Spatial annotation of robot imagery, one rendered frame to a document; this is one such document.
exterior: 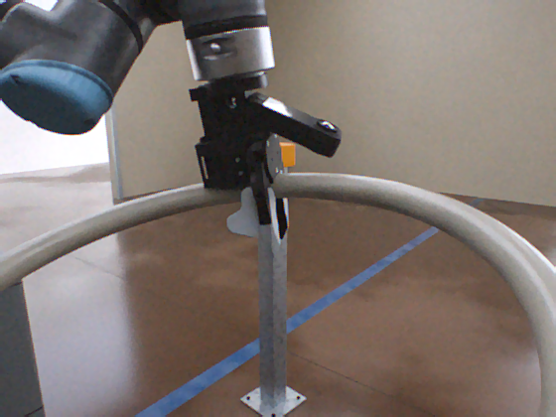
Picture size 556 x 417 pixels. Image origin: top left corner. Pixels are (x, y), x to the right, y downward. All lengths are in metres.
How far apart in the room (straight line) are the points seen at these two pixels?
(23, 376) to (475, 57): 5.90
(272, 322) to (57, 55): 1.39
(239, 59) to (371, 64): 6.39
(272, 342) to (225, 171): 1.30
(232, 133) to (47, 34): 0.20
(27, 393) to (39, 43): 1.06
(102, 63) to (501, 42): 5.95
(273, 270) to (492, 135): 4.94
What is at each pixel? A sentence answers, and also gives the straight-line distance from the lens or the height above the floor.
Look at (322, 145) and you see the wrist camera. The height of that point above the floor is 1.18.
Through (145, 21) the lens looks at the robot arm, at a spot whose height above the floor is 1.31.
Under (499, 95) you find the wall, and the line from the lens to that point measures 6.20.
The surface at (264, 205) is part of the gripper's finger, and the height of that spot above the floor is 1.11.
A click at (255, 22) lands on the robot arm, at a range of 0.46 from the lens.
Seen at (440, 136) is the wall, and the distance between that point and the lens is 6.39.
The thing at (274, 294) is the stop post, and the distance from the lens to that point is 1.64.
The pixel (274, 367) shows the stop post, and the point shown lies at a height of 0.20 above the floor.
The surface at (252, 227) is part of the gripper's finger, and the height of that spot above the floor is 1.08.
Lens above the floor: 1.22
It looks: 15 degrees down
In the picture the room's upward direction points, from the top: straight up
